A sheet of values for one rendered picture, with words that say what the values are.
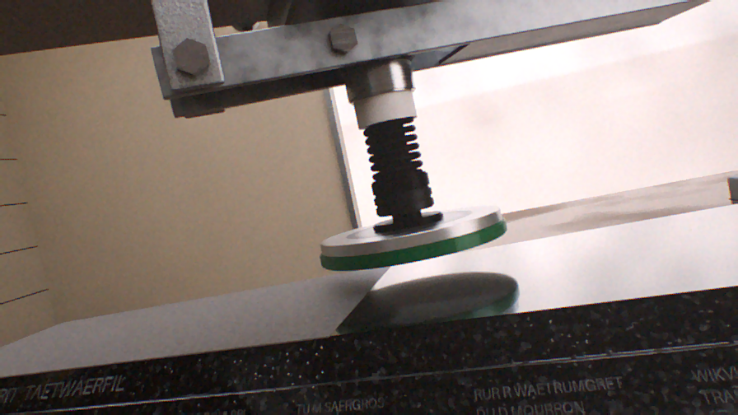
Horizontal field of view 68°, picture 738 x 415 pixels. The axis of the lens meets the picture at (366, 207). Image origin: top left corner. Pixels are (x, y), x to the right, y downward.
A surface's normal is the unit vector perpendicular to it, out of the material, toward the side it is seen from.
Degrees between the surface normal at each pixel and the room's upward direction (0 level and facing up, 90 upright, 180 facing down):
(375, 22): 90
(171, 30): 90
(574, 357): 45
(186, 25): 90
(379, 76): 90
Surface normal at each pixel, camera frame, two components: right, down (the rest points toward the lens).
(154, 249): -0.19, 0.09
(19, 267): 0.96, -0.19
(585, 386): -0.33, -0.62
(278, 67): 0.25, 0.00
